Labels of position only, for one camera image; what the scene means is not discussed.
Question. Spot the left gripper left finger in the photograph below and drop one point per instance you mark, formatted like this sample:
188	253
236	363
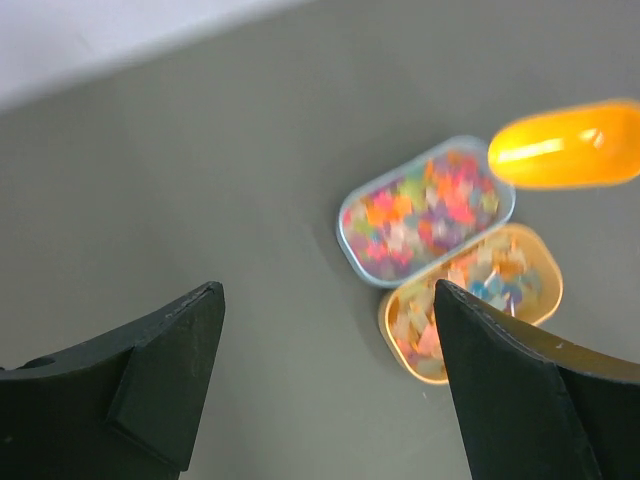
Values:
126	404

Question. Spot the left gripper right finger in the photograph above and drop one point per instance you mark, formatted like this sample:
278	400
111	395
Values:
532	405

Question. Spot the orange plastic scoop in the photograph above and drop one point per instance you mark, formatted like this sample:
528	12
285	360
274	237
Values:
591	145

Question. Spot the orange candy tray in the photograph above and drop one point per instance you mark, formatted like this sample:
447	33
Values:
507	272

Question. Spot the clear blue candy tray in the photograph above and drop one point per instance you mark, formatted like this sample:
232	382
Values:
423	212

